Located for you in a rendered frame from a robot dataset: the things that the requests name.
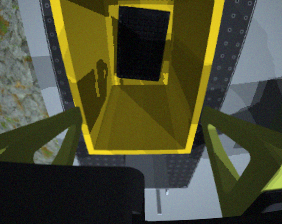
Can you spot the yellow open-top bin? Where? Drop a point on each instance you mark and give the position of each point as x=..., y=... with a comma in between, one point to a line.
x=129, y=116

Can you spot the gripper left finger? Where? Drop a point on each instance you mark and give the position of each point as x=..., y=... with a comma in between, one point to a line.
x=20, y=144

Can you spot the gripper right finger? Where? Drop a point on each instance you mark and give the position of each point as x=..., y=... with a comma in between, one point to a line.
x=263, y=172

